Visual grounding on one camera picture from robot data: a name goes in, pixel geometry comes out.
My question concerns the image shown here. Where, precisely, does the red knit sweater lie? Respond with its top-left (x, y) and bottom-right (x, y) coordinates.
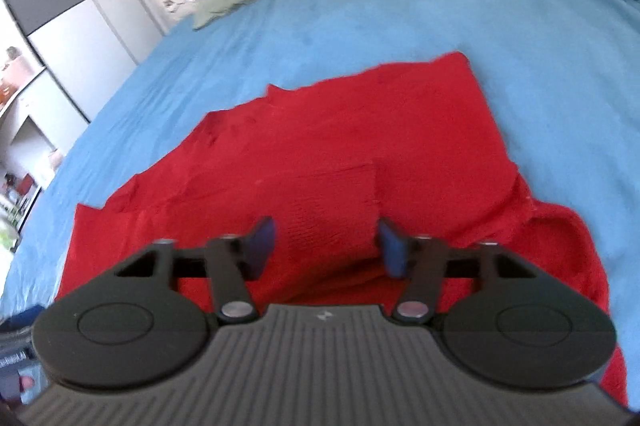
top-left (55, 50), bottom-right (629, 407)

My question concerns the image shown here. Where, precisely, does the blue bed sheet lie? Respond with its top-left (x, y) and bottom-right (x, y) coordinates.
top-left (1, 0), bottom-right (639, 368)

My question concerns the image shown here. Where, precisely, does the white shelf unit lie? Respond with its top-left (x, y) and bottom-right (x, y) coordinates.
top-left (0, 68), bottom-right (91, 252)

